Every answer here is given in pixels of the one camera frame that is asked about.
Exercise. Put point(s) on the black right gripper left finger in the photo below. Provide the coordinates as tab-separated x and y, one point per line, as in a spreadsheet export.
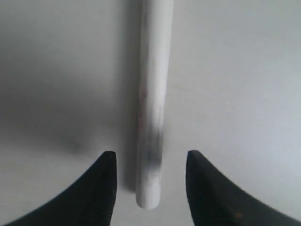
89	201

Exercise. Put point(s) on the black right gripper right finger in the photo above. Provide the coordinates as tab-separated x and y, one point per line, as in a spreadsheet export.
214	200

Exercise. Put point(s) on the wooden drumstick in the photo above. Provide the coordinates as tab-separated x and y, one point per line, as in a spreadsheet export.
156	32

